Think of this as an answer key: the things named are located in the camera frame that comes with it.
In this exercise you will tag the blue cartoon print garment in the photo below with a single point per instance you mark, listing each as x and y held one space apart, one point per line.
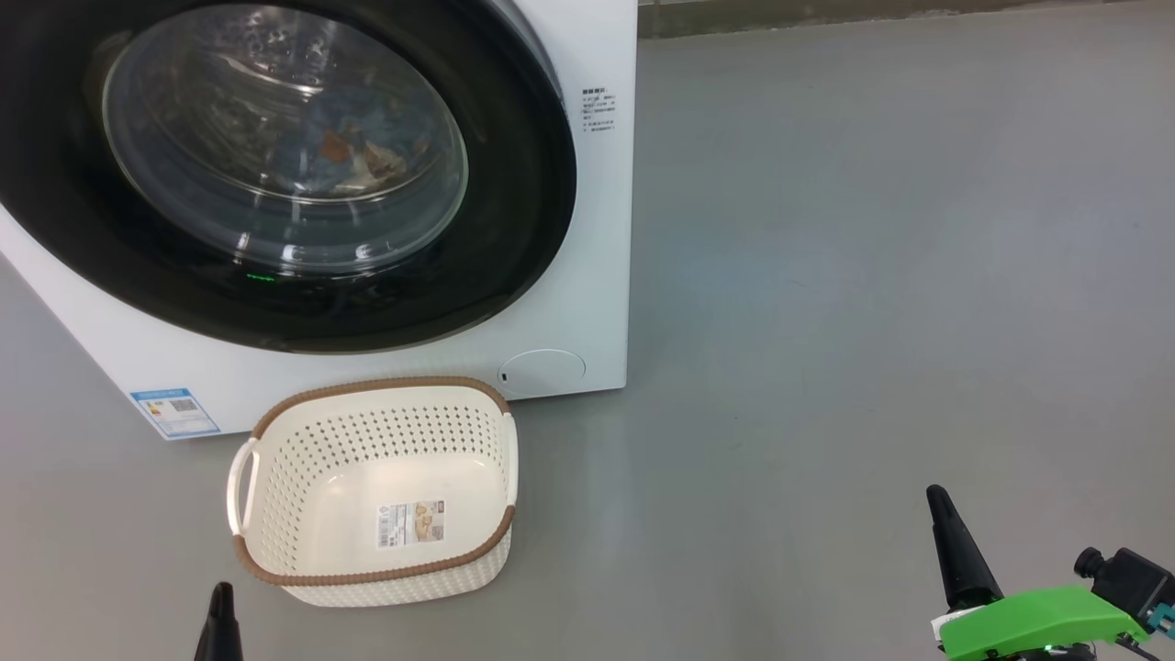
386 119

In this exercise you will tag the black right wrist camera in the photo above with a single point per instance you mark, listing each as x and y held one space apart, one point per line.
1134 578

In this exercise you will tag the blue energy label sticker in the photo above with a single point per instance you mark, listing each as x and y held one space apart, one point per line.
176 413

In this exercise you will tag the basket product label sticker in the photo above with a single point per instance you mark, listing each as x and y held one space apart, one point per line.
410 524

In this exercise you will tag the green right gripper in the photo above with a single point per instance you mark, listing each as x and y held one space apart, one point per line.
1037 624

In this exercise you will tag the cream perforated laundry basket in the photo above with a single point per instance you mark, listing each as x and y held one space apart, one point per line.
367 441

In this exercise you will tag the white front-load washing machine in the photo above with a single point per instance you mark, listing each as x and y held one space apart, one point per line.
597 275

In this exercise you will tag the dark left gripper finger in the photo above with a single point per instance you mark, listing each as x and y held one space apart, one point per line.
220 633

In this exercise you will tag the round white filter cover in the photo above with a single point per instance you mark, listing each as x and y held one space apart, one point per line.
542 373

